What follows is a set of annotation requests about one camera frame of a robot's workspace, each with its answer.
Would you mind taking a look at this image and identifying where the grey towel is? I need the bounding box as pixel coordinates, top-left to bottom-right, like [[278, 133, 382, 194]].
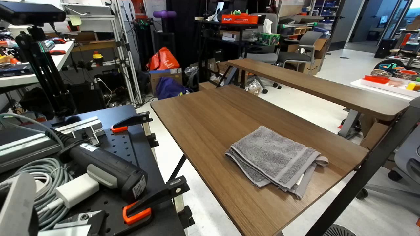
[[225, 125, 330, 201]]

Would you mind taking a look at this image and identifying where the blue bag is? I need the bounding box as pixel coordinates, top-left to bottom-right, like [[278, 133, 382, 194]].
[[154, 77, 189, 101]]

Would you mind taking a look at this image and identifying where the black desk leg strut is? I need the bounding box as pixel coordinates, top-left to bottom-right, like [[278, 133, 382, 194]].
[[167, 153, 188, 184]]

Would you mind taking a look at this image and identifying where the cardboard box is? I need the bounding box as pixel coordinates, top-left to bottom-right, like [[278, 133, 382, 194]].
[[148, 67, 185, 94]]

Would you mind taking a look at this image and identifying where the orange bag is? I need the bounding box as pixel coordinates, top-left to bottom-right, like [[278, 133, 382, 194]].
[[146, 46, 183, 74]]

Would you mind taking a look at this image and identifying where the small black orange spring clamp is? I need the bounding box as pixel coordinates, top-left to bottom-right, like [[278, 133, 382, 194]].
[[110, 112, 154, 135]]

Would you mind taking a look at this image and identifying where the black perforated mounting board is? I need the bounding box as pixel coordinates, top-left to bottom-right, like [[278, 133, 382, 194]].
[[41, 104, 196, 236]]

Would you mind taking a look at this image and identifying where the orange plastic tray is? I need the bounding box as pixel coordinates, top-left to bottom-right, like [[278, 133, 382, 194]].
[[219, 12, 261, 26]]

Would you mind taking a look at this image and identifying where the large black orange spring clamp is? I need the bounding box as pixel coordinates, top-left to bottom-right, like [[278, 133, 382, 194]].
[[121, 176, 192, 227]]

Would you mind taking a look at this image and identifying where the white metal shelf rack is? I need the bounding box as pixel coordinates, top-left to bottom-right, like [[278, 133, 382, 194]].
[[60, 0, 144, 106]]

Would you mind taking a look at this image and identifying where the grey office chair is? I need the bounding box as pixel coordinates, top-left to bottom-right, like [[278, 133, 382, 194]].
[[278, 30, 326, 74]]

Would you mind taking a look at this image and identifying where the long wooden bench table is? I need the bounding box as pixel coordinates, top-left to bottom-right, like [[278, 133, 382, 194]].
[[226, 58, 411, 122]]

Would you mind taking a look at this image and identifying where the purple dumbbell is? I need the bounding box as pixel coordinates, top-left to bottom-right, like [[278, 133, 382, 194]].
[[152, 9, 179, 20]]

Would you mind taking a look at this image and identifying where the black handheld device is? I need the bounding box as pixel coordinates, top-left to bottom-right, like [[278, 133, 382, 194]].
[[64, 140, 148, 201]]

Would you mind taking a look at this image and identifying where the grey bench table foot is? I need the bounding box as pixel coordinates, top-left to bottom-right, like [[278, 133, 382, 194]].
[[336, 108, 361, 140]]

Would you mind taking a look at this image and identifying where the white power adapter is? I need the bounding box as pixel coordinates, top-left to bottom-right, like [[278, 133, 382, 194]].
[[55, 172, 101, 210]]

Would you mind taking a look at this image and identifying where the small orange flat tray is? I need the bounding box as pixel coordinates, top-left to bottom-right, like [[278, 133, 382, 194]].
[[362, 74, 393, 85]]

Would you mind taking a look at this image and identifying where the white board with parts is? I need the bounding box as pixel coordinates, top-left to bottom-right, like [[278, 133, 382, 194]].
[[351, 76, 420, 102]]

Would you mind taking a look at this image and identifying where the white work table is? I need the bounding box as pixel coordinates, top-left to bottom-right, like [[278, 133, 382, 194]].
[[0, 39, 76, 89]]

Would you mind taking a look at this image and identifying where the light grey chair shell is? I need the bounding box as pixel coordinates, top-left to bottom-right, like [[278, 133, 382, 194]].
[[393, 125, 420, 185]]

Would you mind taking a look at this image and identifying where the black camera tripod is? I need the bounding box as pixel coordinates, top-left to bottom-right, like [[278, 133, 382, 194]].
[[15, 25, 79, 118]]

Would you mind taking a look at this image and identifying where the grey coiled cable bundle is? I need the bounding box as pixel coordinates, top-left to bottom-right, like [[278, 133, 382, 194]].
[[0, 156, 74, 232]]

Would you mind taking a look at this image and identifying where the silver aluminium extrusion rail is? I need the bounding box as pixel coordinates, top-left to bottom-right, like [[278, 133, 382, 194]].
[[0, 115, 106, 174]]

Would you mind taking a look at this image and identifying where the black stereo camera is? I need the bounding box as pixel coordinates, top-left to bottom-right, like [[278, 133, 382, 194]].
[[0, 0, 67, 26]]

